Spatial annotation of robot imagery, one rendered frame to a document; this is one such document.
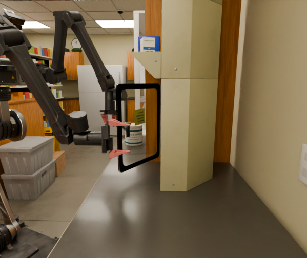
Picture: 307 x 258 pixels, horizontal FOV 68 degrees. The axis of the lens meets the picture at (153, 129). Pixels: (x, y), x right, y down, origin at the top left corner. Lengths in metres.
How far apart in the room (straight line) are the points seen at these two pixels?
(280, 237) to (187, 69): 0.64
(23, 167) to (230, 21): 2.61
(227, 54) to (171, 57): 0.49
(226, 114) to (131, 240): 0.86
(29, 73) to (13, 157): 2.24
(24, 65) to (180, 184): 0.74
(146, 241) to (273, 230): 0.40
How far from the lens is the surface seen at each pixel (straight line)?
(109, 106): 1.32
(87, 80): 6.07
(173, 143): 0.94
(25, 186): 3.16
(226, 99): 1.32
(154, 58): 0.91
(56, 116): 0.90
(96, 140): 0.85
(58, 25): 1.45
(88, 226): 0.83
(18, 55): 0.92
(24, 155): 3.01
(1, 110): 1.54
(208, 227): 0.82
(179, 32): 0.92
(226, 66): 1.32
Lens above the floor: 1.40
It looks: 12 degrees down
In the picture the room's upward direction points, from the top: straight up
